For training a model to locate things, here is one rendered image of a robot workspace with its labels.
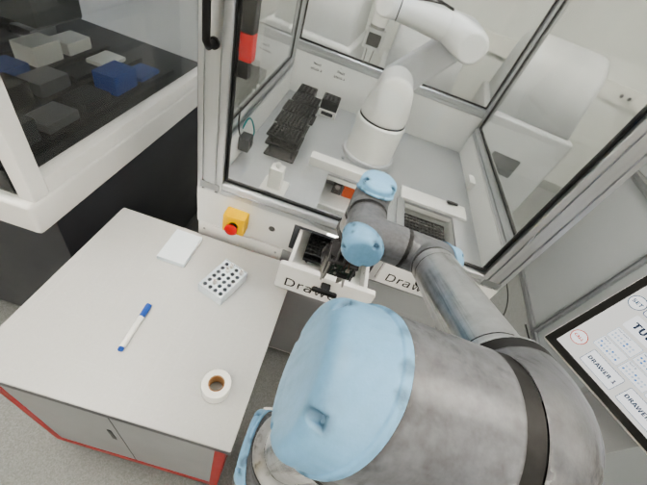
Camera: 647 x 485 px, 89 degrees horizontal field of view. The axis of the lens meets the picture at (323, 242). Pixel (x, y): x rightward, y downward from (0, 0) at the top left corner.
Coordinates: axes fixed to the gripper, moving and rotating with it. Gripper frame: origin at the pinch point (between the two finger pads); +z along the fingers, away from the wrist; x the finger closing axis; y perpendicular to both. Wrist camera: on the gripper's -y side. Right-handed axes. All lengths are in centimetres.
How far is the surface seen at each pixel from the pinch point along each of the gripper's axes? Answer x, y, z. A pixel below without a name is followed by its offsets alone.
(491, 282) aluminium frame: 51, -18, 0
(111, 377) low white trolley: -43, 35, 20
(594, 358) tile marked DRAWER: 75, 1, -4
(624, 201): 167, -137, 11
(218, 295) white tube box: -28.5, 7.5, 16.7
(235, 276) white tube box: -26.6, -0.8, 17.0
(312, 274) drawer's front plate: -4.8, -1.0, 3.9
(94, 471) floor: -56, 48, 95
